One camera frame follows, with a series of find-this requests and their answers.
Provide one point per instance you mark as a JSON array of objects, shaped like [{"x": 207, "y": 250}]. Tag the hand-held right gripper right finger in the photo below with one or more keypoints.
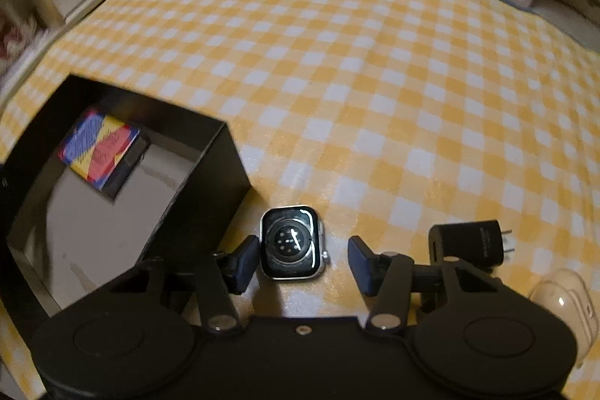
[{"x": 362, "y": 265}]

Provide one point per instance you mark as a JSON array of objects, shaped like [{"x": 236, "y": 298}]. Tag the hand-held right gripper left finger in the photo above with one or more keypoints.
[{"x": 246, "y": 264}]

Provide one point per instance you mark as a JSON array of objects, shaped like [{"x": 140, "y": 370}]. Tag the black cardboard box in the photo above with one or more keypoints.
[{"x": 220, "y": 175}]

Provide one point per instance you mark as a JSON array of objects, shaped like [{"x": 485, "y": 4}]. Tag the yellow white checkered blanket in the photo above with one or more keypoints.
[{"x": 356, "y": 100}]

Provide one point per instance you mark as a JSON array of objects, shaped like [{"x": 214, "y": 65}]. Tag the colourful patterned card box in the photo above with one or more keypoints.
[{"x": 101, "y": 147}]

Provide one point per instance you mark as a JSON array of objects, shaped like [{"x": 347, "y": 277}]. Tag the floral patterned item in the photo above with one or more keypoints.
[{"x": 14, "y": 39}]

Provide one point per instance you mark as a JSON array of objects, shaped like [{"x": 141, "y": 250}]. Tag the black wall charger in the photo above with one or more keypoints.
[{"x": 471, "y": 243}]

